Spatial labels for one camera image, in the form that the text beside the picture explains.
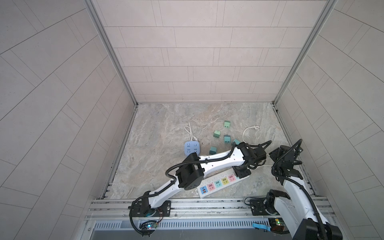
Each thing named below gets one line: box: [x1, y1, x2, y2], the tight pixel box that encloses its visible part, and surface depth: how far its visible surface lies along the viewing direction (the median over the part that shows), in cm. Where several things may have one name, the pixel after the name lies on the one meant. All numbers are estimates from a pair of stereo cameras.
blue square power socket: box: [184, 141, 201, 157], surface depth 91 cm
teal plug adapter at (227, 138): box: [223, 134, 232, 143], surface depth 98 cm
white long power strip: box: [195, 169, 250, 199], surface depth 79 cm
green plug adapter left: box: [213, 130, 221, 138], surface depth 98 cm
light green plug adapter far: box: [224, 120, 231, 129], surface depth 104 cm
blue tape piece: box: [252, 223, 272, 232], surface depth 67 cm
